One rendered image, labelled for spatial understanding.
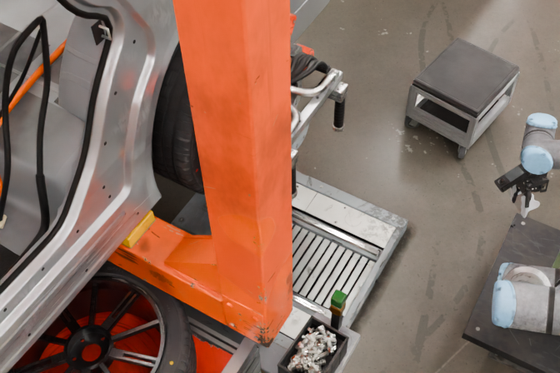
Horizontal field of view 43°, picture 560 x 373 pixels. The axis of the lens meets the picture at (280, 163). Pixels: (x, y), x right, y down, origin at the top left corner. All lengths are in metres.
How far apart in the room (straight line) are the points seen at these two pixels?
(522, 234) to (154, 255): 1.43
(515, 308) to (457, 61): 1.83
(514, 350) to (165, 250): 1.25
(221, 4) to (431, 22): 3.03
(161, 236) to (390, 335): 1.06
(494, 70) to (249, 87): 2.22
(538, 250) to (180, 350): 1.41
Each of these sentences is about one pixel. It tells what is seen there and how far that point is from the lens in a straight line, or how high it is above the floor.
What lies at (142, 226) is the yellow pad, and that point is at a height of 0.72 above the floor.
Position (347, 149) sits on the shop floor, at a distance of 3.45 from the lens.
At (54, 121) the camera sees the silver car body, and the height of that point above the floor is 1.03.
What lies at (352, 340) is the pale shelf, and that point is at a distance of 2.39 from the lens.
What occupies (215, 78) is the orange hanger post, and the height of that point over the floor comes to 1.65.
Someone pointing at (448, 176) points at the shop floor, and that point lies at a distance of 3.40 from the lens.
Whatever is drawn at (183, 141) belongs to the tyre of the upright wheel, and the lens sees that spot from 2.20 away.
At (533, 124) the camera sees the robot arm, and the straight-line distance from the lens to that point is 2.32.
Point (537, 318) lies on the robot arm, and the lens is 1.85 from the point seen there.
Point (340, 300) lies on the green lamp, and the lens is 2.22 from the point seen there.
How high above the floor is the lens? 2.60
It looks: 50 degrees down
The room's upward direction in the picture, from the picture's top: 2 degrees counter-clockwise
